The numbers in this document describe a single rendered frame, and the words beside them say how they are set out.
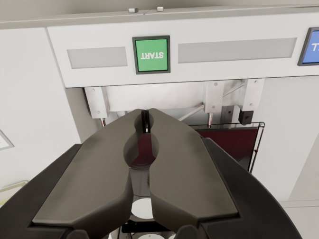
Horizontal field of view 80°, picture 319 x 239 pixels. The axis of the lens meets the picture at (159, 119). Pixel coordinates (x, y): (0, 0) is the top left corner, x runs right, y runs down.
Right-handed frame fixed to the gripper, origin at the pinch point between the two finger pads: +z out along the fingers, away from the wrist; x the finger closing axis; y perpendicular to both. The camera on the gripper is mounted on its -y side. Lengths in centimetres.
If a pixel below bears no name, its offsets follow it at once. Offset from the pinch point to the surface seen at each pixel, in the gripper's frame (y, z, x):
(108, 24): -4.0, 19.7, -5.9
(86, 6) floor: -7, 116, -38
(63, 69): 2.2, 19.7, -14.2
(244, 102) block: 12.2, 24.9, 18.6
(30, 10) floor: -7, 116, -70
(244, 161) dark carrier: 29.6, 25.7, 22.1
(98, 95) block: 9.1, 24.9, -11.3
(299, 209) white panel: 58, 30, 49
